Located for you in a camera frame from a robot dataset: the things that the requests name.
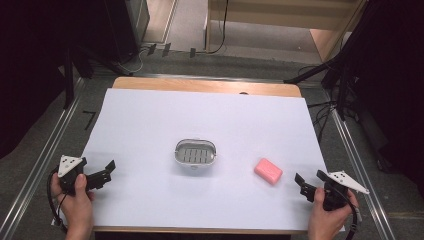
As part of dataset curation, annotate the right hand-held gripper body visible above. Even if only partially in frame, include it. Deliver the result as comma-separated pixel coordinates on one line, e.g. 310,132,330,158
322,170,371,212

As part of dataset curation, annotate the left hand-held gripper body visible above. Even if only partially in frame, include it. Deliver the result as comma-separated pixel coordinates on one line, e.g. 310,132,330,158
57,155,90,196

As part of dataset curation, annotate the pink soap bar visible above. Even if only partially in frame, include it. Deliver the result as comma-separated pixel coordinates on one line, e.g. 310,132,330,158
253,157,284,186

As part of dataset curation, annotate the grey soap dish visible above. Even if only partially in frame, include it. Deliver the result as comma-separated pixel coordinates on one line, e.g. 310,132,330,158
173,138,218,170

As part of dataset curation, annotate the person's right hand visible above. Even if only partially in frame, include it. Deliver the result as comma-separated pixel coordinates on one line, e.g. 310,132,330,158
307,187,360,234

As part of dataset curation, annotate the person's left hand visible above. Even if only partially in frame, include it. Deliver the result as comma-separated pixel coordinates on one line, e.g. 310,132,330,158
49,173,96,233

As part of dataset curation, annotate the black metal stand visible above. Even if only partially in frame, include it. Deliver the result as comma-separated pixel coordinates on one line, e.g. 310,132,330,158
62,46,76,110

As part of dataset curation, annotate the white table sheet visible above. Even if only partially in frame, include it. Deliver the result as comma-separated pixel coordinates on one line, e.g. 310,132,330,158
51,87,346,232

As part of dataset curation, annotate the black tripod stand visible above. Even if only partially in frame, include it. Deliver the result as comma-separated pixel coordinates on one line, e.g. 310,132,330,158
283,49,353,122

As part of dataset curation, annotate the black curtain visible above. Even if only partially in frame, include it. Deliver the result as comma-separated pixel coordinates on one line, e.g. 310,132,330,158
344,0,424,198
0,0,142,160

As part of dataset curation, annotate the wooden table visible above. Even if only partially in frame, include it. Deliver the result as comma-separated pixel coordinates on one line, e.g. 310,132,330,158
92,76,309,235

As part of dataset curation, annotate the grey cabinet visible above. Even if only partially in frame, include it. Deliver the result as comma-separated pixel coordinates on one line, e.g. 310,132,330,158
125,0,151,44

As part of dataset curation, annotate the light wooden shelf unit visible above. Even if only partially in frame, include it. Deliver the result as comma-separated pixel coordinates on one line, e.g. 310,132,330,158
204,0,368,63

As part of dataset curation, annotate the metal floor rail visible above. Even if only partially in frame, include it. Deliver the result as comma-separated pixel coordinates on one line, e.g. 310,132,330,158
324,93,398,240
0,77,86,240

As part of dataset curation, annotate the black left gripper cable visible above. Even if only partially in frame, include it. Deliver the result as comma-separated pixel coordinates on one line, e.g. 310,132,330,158
46,167,70,233

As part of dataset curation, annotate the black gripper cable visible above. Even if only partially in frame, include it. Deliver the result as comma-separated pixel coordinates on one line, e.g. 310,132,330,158
46,167,70,233
344,191,363,240

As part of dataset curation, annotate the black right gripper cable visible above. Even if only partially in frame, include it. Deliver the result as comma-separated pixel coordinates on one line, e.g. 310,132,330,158
344,191,363,240

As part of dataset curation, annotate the bundle of black floor cables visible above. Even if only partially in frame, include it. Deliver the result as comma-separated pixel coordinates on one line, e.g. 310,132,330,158
306,99,338,143

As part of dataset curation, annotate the white floor cable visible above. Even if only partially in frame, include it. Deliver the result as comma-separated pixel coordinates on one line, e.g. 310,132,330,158
118,47,149,75

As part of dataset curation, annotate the black hanging cable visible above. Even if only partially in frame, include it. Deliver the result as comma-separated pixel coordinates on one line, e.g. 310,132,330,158
195,0,230,55

